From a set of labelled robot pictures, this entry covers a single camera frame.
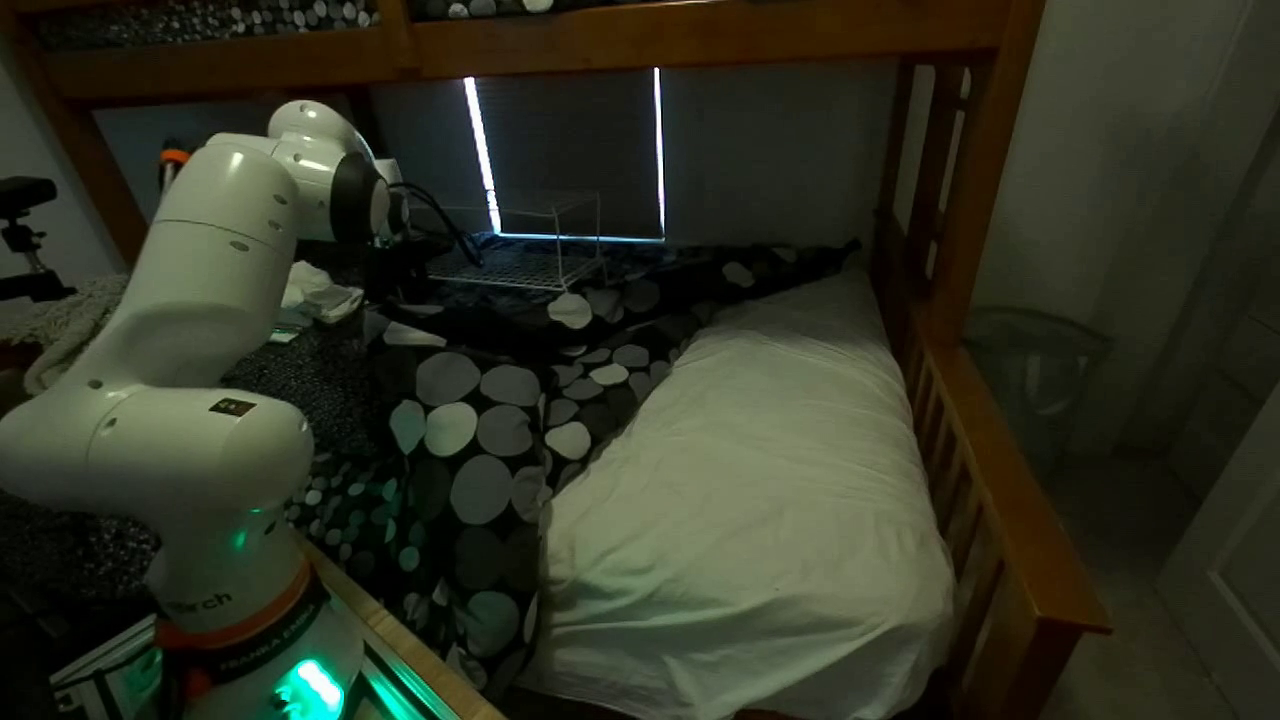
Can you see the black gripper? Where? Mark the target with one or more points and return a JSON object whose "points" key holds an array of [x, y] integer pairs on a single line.
{"points": [[402, 272]]}

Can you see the black white-dotted pillow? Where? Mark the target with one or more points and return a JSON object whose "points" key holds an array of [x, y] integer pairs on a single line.
{"points": [[340, 363]]}

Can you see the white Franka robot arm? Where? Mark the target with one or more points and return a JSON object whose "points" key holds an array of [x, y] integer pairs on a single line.
{"points": [[202, 294]]}

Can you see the black large pebble print duvet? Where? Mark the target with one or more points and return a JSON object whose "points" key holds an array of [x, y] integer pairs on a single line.
{"points": [[505, 424]]}

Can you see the black small pebble print sheet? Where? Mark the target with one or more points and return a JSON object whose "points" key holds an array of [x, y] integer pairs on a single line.
{"points": [[363, 525]]}

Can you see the pebble print bunk bedding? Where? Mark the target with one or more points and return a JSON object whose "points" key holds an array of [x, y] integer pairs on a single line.
{"points": [[202, 22]]}

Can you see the white mattress sheet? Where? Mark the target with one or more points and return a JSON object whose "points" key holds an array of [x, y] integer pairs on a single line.
{"points": [[763, 523]]}

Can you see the white box with black edges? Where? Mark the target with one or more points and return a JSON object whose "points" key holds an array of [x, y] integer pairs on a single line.
{"points": [[107, 672]]}

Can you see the wooden bed ladder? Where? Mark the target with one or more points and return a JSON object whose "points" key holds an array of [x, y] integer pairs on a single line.
{"points": [[925, 187]]}

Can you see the mesh trash can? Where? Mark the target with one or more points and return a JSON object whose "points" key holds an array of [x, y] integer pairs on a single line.
{"points": [[1034, 372]]}

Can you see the white panel door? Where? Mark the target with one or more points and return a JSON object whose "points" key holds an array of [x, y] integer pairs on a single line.
{"points": [[1235, 587]]}

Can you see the black camera on tripod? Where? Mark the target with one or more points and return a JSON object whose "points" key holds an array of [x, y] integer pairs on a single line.
{"points": [[27, 223]]}

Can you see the wooden bunk bed frame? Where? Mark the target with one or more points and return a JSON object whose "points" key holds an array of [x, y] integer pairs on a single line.
{"points": [[1014, 535]]}

